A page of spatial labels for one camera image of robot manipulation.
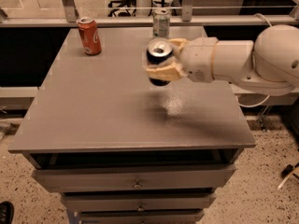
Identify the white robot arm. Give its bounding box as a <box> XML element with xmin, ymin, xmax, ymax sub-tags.
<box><xmin>145</xmin><ymin>25</ymin><xmax>299</xmax><ymax>96</ymax></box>

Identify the orange soda can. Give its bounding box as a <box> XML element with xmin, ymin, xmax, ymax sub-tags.
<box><xmin>77</xmin><ymin>17</ymin><xmax>102</xmax><ymax>55</ymax></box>

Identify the top grey drawer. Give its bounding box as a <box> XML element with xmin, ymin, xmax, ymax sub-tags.
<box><xmin>32</xmin><ymin>164</ymin><xmax>235</xmax><ymax>192</ymax></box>

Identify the black office chair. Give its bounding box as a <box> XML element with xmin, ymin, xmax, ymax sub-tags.
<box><xmin>107</xmin><ymin>0</ymin><xmax>136</xmax><ymax>17</ymax></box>

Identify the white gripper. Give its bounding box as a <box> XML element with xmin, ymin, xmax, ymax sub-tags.
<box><xmin>144</xmin><ymin>37</ymin><xmax>219</xmax><ymax>83</ymax></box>

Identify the grey drawer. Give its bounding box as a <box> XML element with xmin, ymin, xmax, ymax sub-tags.
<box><xmin>79</xmin><ymin>210</ymin><xmax>204</xmax><ymax>224</ymax></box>
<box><xmin>61</xmin><ymin>192</ymin><xmax>216</xmax><ymax>212</ymax></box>
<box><xmin>32</xmin><ymin>164</ymin><xmax>235</xmax><ymax>192</ymax></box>

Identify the metal railing frame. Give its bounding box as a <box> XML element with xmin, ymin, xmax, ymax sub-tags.
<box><xmin>0</xmin><ymin>0</ymin><xmax>299</xmax><ymax>27</ymax></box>

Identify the blue pepsi can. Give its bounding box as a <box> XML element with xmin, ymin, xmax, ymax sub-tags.
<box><xmin>146</xmin><ymin>37</ymin><xmax>174</xmax><ymax>87</ymax></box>

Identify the black shoe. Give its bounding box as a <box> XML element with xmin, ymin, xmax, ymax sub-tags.
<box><xmin>0</xmin><ymin>202</ymin><xmax>14</xmax><ymax>224</ymax></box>

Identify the middle grey drawer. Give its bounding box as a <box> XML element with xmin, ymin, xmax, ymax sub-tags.
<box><xmin>61</xmin><ymin>192</ymin><xmax>216</xmax><ymax>212</ymax></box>

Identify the green 7up can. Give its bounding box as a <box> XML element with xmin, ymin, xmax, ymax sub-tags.
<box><xmin>153</xmin><ymin>8</ymin><xmax>171</xmax><ymax>38</ymax></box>

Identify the black and white floor tool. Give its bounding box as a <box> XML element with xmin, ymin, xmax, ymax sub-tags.
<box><xmin>277</xmin><ymin>163</ymin><xmax>299</xmax><ymax>190</ymax></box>

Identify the bottom grey drawer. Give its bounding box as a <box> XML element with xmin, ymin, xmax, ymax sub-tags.
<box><xmin>79</xmin><ymin>210</ymin><xmax>204</xmax><ymax>224</ymax></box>

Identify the grey drawer cabinet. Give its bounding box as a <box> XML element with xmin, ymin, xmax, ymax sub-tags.
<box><xmin>7</xmin><ymin>25</ymin><xmax>257</xmax><ymax>224</ymax></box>

